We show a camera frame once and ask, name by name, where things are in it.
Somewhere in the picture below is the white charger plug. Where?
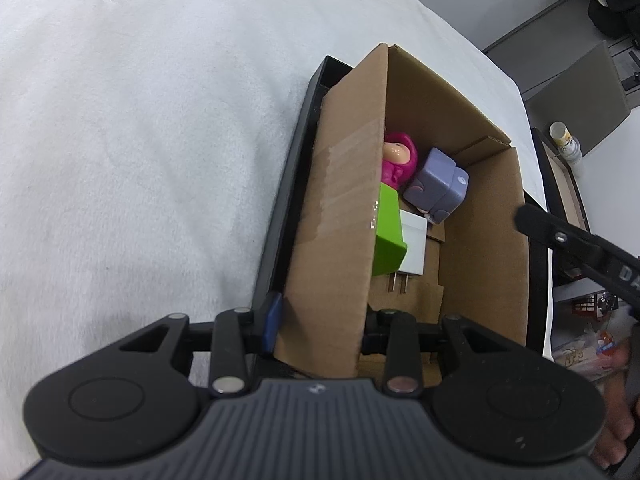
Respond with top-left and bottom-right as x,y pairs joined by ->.
390,209 -> 429,295

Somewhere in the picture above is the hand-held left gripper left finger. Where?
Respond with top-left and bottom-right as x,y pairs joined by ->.
117,292 -> 286,396

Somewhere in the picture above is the pink dinosaur-suit figurine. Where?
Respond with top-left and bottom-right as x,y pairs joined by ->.
382,131 -> 418,192

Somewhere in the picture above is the brown cardboard box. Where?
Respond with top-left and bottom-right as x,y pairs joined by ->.
274,44 -> 532,380

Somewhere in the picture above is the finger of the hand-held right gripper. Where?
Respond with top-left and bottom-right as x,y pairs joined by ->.
514,202 -> 604,282

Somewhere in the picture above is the green plastic toy house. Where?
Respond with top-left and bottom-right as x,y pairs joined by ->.
371,182 -> 408,277

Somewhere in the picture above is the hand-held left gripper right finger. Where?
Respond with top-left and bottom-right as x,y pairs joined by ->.
361,309 -> 546,395

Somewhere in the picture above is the colourful plastic packet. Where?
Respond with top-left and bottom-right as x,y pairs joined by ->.
552,320 -> 631,381

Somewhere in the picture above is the black plastic tray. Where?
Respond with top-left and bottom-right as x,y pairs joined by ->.
252,55 -> 556,361

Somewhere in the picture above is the purple block toy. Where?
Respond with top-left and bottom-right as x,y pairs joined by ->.
403,147 -> 470,224

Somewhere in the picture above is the black bag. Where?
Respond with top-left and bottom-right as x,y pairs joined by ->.
567,0 -> 640,41

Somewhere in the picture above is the person's right hand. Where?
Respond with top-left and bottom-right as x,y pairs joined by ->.
592,350 -> 640,471

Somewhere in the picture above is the dark side table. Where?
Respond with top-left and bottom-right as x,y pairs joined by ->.
531,127 -> 593,286

